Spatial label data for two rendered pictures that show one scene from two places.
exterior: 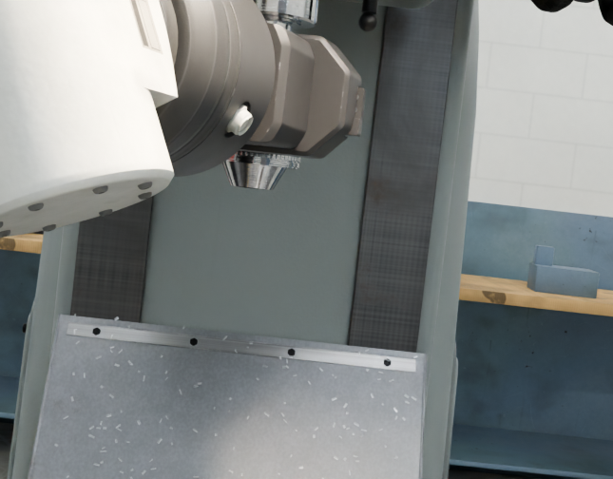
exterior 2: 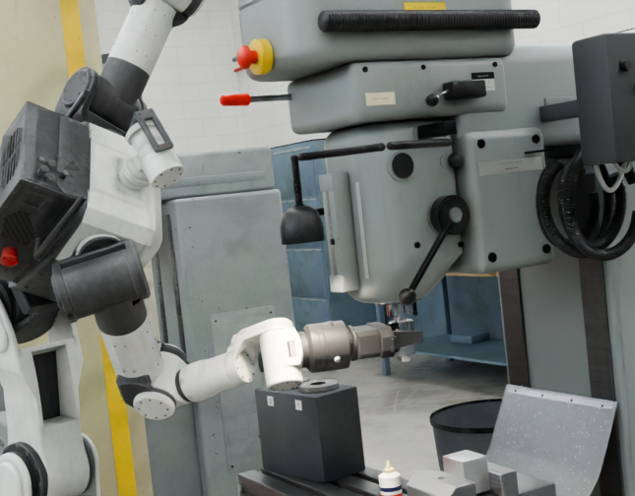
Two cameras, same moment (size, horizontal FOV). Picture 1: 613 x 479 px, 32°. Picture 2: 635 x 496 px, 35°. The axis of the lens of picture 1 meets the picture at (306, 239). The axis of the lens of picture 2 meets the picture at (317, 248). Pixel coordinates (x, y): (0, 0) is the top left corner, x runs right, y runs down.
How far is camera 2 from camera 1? 1.65 m
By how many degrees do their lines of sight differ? 62
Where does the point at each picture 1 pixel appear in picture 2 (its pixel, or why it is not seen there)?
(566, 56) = not seen: outside the picture
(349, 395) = (587, 419)
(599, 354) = not seen: outside the picture
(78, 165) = (271, 382)
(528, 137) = not seen: outside the picture
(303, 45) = (370, 333)
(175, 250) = (535, 357)
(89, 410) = (509, 422)
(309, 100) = (378, 344)
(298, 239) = (569, 350)
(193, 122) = (316, 364)
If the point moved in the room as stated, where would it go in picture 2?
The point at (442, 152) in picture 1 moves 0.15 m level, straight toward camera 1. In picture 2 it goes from (607, 310) to (541, 322)
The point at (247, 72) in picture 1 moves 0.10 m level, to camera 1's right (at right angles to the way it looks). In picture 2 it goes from (332, 350) to (360, 355)
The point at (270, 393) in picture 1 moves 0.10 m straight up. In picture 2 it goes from (561, 417) to (557, 368)
